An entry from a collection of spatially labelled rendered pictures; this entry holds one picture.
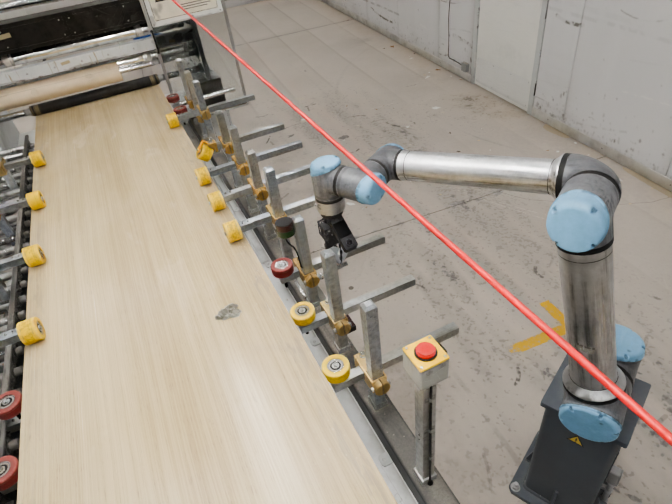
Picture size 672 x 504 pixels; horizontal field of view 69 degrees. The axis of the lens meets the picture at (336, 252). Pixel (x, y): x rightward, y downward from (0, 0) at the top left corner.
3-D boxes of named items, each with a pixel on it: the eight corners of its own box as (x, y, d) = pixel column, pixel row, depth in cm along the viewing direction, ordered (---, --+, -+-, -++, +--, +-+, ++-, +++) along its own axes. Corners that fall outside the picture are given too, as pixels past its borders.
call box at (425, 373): (430, 357, 109) (430, 333, 104) (448, 380, 103) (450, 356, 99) (402, 370, 107) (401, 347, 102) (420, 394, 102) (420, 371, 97)
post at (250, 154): (274, 240, 229) (252, 147, 199) (277, 244, 227) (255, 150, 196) (267, 242, 228) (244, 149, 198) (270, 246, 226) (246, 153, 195)
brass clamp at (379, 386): (370, 358, 153) (369, 347, 150) (392, 390, 143) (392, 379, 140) (353, 366, 152) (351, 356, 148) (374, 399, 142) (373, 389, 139)
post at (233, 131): (257, 212, 247) (234, 123, 216) (259, 215, 244) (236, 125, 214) (251, 214, 246) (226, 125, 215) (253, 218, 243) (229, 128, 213)
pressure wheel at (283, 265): (292, 276, 187) (287, 253, 180) (300, 288, 181) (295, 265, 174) (273, 284, 185) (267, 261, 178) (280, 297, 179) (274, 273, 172)
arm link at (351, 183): (390, 164, 136) (353, 155, 143) (368, 184, 130) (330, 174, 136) (391, 192, 142) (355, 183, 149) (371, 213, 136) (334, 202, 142)
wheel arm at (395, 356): (452, 329, 158) (453, 320, 156) (459, 336, 156) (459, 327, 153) (331, 386, 147) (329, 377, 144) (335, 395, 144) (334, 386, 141)
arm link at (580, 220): (633, 406, 139) (630, 168, 102) (619, 457, 128) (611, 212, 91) (575, 391, 148) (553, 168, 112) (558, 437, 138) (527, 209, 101)
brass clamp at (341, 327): (336, 306, 171) (334, 296, 168) (353, 331, 161) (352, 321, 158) (319, 313, 169) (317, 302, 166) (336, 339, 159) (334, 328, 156)
